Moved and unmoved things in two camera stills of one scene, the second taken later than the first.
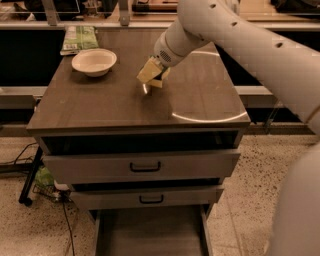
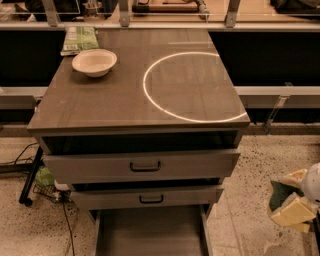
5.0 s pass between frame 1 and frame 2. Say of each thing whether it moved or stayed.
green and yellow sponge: moved
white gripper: moved
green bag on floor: stayed
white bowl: stayed
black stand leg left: stayed
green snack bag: stayed
